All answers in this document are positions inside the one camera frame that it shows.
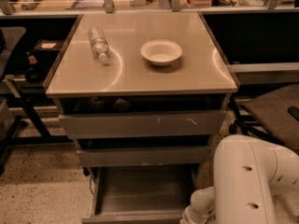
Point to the grey bottom drawer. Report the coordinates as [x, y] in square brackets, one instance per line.
[141, 194]

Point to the grey drawer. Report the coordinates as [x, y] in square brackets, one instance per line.
[143, 151]
[141, 194]
[143, 124]

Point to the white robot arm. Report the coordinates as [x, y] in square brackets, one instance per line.
[247, 173]

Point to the grey drawer cabinet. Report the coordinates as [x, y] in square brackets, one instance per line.
[199, 79]

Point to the grey top drawer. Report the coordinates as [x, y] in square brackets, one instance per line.
[143, 124]

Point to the grey middle drawer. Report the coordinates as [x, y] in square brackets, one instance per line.
[143, 151]

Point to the white bowl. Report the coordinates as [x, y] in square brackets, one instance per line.
[161, 52]

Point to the clear plastic water bottle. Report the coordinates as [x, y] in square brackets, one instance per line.
[99, 45]

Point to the black box with label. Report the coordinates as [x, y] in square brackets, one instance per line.
[47, 45]

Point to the office chair on right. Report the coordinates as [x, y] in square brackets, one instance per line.
[272, 116]

